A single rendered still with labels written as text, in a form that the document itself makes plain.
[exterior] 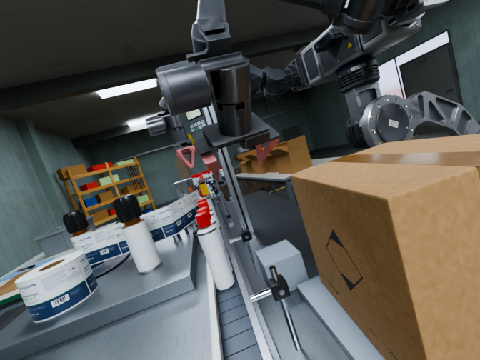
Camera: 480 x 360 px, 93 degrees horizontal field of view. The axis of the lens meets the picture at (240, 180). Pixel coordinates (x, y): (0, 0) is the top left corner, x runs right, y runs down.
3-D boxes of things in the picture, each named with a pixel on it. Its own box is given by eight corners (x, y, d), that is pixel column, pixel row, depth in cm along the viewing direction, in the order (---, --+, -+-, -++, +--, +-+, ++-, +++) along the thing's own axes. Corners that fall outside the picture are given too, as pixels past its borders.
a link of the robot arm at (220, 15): (221, -49, 56) (223, 3, 65) (197, -49, 56) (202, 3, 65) (230, 26, 31) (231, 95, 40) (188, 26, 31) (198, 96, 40)
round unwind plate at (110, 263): (79, 267, 123) (78, 265, 123) (136, 246, 128) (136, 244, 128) (39, 301, 93) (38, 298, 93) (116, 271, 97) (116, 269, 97)
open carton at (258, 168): (248, 176, 371) (241, 153, 367) (272, 167, 384) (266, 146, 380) (260, 176, 329) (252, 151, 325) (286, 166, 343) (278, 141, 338)
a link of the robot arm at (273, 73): (211, 35, 110) (213, 55, 119) (191, 46, 104) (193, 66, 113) (289, 73, 96) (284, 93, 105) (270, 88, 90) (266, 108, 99)
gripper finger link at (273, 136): (231, 161, 48) (227, 121, 42) (261, 151, 50) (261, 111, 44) (246, 181, 44) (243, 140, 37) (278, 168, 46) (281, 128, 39)
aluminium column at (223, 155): (243, 232, 110) (197, 95, 103) (251, 228, 111) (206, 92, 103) (244, 235, 106) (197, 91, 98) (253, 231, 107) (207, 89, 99)
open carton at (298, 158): (269, 176, 290) (261, 148, 286) (301, 164, 307) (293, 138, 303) (288, 176, 251) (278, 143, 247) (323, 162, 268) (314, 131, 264)
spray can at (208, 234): (216, 283, 63) (191, 214, 60) (233, 276, 63) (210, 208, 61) (217, 294, 58) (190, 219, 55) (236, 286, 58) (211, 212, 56)
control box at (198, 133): (196, 148, 117) (184, 112, 115) (224, 138, 109) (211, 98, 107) (184, 151, 108) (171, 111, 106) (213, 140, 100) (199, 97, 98)
